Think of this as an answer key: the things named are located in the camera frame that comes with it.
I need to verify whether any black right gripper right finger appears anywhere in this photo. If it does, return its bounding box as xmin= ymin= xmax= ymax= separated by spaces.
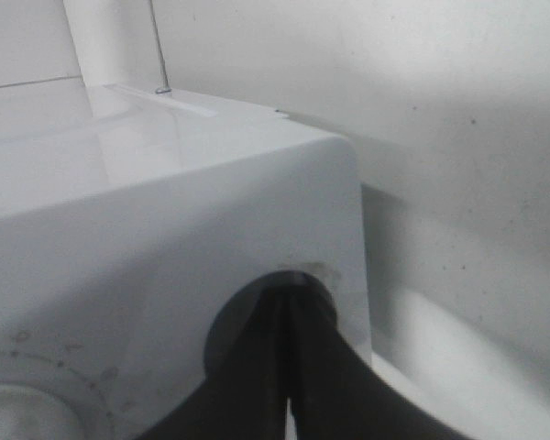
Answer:
xmin=287 ymin=284 xmax=465 ymax=440

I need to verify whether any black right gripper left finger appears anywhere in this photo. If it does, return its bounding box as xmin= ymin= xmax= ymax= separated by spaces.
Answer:
xmin=140 ymin=276 xmax=289 ymax=439

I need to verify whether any white lower timer knob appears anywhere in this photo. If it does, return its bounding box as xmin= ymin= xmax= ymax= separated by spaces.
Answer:
xmin=0 ymin=357 xmax=120 ymax=440

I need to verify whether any white microwave oven body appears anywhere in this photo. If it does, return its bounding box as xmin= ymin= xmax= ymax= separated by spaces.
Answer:
xmin=0 ymin=80 xmax=371 ymax=439

